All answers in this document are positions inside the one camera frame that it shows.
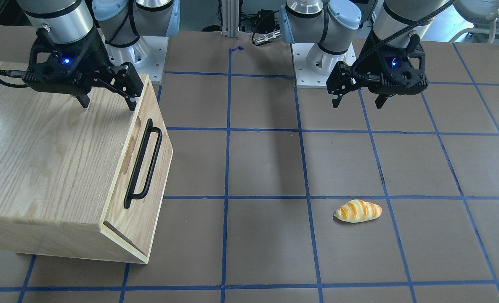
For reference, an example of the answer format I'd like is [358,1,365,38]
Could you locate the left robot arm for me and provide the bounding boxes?
[279,0,454,109]

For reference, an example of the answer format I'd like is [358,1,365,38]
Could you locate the toy bread loaf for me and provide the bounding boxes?
[333,199,382,223]

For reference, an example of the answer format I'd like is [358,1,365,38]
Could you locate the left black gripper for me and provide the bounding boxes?
[326,30,427,109]

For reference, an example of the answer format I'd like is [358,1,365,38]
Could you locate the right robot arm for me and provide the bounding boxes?
[8,0,180,111]

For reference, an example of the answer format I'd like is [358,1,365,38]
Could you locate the wooden drawer cabinet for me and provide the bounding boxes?
[0,60,173,264]

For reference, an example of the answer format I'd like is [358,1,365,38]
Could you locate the wooden drawer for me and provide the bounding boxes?
[102,74,174,263]

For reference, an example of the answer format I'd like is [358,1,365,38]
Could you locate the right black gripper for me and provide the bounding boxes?
[23,29,143,111]

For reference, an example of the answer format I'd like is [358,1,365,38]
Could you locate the black metal drawer handle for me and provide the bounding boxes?
[123,118,163,209]

